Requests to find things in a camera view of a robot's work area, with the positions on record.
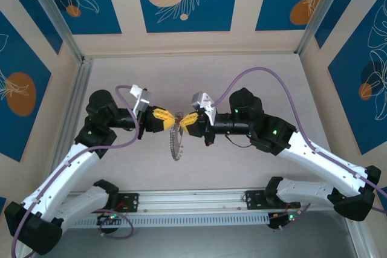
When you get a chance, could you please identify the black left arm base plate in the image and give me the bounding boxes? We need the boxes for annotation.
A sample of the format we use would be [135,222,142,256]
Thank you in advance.
[84,193,140,213]

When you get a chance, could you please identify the small electronics board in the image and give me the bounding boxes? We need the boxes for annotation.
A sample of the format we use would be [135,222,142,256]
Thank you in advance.
[267,211,303,231]
[96,213,123,234]

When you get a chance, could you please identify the aluminium side rail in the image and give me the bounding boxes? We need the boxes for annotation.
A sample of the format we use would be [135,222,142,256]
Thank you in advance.
[56,57,94,162]

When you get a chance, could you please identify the aluminium corner post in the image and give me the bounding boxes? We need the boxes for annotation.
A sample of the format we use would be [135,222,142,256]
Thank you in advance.
[293,0,345,56]
[21,0,85,63]

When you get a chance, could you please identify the long aluminium frame rail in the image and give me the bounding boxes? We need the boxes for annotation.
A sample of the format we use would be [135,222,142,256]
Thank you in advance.
[60,187,336,218]

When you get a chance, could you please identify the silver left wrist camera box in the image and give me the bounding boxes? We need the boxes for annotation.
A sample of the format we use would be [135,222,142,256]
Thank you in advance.
[129,84,154,114]

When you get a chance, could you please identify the slotted grey cable duct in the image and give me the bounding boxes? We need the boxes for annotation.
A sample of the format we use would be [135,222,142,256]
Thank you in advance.
[62,212,272,228]

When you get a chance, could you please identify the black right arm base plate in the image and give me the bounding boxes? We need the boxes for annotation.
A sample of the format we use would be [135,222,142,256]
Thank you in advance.
[243,190,300,210]

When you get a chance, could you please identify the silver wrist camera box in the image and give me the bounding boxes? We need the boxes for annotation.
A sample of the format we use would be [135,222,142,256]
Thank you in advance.
[129,84,154,114]
[190,91,217,126]

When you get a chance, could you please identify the short aluminium frame rail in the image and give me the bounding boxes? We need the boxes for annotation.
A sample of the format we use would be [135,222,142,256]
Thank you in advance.
[343,218,374,258]

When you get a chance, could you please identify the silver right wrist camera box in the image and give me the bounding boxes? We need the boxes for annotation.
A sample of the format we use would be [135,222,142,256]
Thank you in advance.
[190,91,217,126]

